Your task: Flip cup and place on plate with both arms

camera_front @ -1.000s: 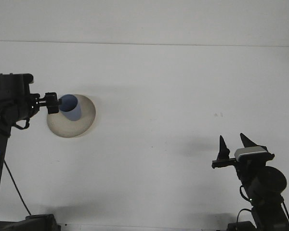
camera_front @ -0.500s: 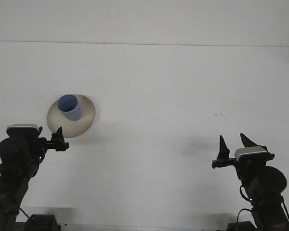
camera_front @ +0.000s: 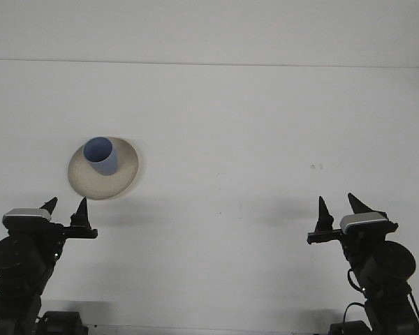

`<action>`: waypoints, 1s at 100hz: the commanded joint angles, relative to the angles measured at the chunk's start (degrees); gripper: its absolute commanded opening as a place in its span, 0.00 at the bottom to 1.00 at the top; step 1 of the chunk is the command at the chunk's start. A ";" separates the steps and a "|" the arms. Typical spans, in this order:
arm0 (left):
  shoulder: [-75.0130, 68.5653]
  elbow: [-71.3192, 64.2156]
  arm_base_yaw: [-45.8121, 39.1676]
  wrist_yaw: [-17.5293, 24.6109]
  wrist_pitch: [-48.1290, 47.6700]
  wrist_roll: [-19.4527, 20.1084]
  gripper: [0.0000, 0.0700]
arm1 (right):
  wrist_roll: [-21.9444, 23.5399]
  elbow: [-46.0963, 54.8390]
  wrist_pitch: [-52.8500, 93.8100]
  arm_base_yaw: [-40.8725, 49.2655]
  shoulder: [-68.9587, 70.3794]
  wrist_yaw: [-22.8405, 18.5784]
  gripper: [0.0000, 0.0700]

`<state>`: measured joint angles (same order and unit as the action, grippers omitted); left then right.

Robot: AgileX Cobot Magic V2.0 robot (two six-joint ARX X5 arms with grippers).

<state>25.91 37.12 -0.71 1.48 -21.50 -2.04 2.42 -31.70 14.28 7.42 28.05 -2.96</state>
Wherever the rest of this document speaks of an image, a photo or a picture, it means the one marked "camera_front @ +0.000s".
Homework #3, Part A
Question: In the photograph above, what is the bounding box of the pale blue cup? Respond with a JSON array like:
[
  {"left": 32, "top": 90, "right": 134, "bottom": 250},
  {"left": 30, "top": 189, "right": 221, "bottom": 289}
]
[{"left": 82, "top": 136, "right": 119, "bottom": 177}]

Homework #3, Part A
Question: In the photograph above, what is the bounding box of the pale round plate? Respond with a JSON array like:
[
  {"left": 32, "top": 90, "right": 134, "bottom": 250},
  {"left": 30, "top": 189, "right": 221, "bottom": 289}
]
[{"left": 66, "top": 136, "right": 144, "bottom": 202}]

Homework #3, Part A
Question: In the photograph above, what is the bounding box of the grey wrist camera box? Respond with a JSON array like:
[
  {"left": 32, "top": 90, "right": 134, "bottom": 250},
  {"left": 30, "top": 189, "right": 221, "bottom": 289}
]
[
  {"left": 2, "top": 208, "right": 53, "bottom": 224},
  {"left": 339, "top": 212, "right": 390, "bottom": 235}
]

